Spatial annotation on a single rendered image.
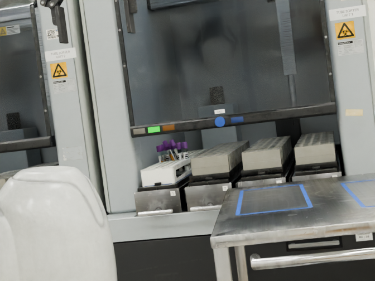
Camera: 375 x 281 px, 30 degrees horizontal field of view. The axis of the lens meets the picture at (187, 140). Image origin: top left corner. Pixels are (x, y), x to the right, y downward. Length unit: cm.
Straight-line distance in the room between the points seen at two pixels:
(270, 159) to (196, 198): 24
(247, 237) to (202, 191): 84
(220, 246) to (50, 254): 31
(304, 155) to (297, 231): 88
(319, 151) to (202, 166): 34
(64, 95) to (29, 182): 118
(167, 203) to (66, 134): 40
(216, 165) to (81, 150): 42
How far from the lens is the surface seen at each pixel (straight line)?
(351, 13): 204
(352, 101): 203
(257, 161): 204
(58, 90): 219
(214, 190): 199
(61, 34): 137
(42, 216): 99
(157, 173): 206
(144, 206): 204
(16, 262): 102
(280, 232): 116
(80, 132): 217
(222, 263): 118
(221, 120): 202
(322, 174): 196
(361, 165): 205
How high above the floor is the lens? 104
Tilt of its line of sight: 3 degrees down
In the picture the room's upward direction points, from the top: 7 degrees counter-clockwise
